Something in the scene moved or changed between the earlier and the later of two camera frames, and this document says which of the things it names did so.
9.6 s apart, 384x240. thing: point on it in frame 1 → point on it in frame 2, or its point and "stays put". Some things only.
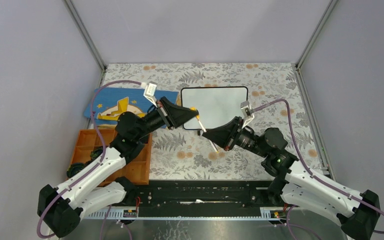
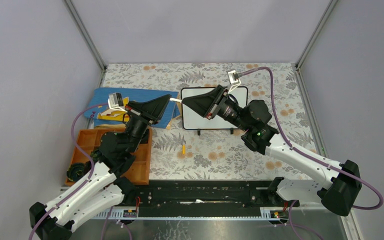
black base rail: x=192 y=200 stays put
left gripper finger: x=179 y=119 → x=153 y=110
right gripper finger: x=231 y=125 → x=214 y=95
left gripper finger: x=171 y=109 → x=154 y=108
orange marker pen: x=204 y=130 → x=175 y=99
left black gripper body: x=165 y=117 → x=138 y=123
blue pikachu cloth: x=105 y=104 stays put
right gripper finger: x=224 y=136 → x=205 y=103
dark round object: x=75 y=167 stays put
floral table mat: x=180 y=154 stays put
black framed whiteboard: x=217 y=106 stays put
